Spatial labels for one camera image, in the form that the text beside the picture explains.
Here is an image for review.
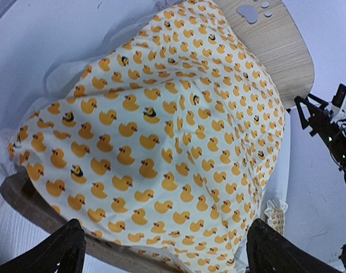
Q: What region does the small duck print pillow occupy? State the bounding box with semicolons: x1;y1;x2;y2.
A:
264;198;288;235

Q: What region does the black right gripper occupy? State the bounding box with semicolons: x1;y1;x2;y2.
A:
293;93;346;194

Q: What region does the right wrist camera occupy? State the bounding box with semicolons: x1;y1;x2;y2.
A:
330;84;346;122

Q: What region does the duck print ruffled cushion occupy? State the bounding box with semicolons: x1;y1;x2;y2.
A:
0;0;290;273

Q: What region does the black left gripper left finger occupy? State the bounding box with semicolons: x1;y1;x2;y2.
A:
0;219;86;273

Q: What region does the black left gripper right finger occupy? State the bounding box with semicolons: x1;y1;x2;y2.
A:
246;219;339;273

